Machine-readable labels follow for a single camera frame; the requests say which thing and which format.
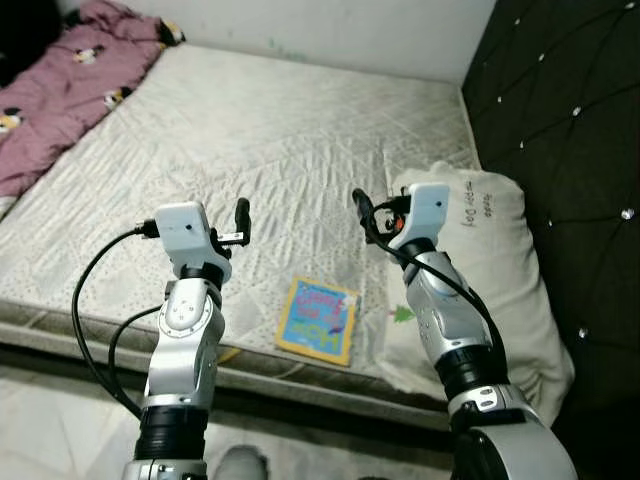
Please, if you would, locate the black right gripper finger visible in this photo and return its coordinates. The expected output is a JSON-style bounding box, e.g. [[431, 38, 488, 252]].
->
[[351, 186, 379, 242]]

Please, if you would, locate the colourful children's board book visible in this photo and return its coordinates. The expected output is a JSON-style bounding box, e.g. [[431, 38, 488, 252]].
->
[[275, 275, 360, 368]]

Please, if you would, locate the white quilted mattress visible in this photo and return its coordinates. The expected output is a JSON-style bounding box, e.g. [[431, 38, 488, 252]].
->
[[0, 42, 483, 406]]

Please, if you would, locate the small green paper scrap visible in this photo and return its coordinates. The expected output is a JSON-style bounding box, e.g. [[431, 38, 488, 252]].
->
[[390, 303, 417, 327]]

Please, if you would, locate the white pillow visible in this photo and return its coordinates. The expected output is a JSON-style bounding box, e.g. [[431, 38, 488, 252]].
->
[[375, 160, 577, 427]]

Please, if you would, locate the purple printed blanket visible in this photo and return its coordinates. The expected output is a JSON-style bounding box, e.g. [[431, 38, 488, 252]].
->
[[0, 0, 187, 199]]

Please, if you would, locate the grey robot leg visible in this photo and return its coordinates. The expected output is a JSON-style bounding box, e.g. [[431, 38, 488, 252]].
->
[[213, 445, 272, 480]]

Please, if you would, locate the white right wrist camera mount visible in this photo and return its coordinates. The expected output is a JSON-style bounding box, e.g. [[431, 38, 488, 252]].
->
[[388, 182, 452, 252]]

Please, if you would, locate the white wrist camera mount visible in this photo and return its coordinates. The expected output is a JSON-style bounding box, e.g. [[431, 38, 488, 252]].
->
[[153, 202, 233, 267], [388, 182, 452, 252]]

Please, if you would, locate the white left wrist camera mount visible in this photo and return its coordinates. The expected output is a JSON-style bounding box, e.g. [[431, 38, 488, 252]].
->
[[153, 202, 233, 267]]

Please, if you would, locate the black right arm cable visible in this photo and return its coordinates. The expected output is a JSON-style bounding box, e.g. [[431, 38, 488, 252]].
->
[[364, 214, 507, 373]]

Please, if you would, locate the short black left arm cable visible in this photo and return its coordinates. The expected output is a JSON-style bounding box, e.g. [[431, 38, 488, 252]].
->
[[106, 305, 167, 393]]

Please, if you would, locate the long black left arm cable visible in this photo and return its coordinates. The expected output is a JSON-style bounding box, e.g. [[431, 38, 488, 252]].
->
[[71, 227, 161, 417]]

